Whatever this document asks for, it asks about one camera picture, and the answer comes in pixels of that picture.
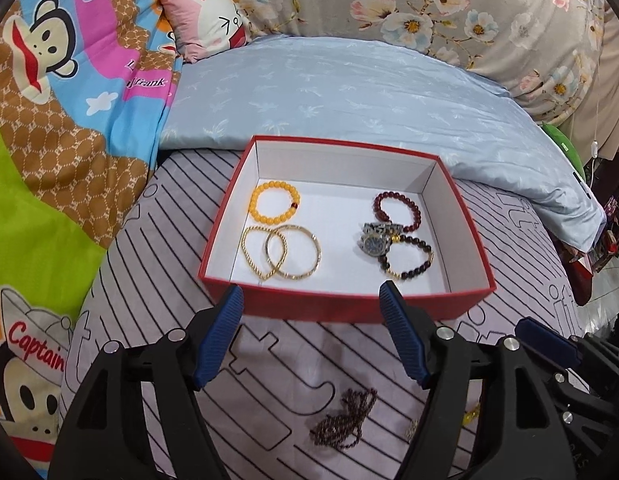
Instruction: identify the orange yellow bead bracelet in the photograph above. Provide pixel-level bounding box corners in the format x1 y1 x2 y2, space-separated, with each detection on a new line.
247 180 302 226

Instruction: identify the light blue quilt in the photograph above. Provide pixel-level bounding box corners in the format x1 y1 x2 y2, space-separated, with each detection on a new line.
160 36 605 252

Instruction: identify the silver wrist watch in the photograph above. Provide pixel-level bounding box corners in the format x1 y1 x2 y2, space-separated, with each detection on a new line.
358 222 404 258

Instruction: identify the green plastic object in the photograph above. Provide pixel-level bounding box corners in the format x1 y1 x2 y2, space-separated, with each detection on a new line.
541 122 585 178

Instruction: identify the beige curtain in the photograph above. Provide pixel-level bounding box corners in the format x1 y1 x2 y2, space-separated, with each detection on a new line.
561 4 619 164

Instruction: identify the white hanging cord switch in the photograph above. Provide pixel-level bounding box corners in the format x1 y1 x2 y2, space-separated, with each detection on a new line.
588 66 600 159

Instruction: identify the colourful monkey cartoon blanket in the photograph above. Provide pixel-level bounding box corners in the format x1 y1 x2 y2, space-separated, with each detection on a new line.
0 0 182 479

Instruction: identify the gold bangle bracelet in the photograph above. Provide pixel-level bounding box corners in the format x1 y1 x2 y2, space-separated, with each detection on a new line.
264 223 324 280

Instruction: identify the pink rabbit pillow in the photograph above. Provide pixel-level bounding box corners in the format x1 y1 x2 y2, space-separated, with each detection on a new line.
160 0 251 63

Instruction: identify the grey floral bedding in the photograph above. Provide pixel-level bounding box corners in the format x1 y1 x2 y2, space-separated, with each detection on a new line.
234 0 619 124

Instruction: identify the dark red bead bracelet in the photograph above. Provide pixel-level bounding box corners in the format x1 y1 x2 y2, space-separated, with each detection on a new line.
372 190 423 233

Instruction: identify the dark brown gold bead bracelet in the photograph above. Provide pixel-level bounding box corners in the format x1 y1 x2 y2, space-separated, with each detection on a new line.
377 232 435 282

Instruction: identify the red cardboard box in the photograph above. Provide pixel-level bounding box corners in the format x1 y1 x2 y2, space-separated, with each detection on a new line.
198 136 496 323

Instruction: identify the purple garnet bead necklace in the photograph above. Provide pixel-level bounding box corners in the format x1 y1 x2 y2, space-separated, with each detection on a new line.
308 386 380 451

